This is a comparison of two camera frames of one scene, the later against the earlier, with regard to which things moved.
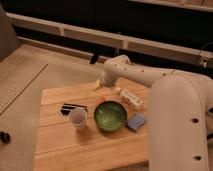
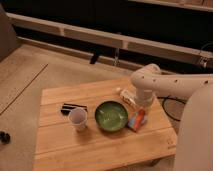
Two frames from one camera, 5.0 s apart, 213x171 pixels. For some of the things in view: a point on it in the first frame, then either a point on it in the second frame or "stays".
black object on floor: [5, 138] stays
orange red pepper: [100, 99] to [139, 117]
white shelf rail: [110, 38] stays
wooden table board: [87, 128] stays
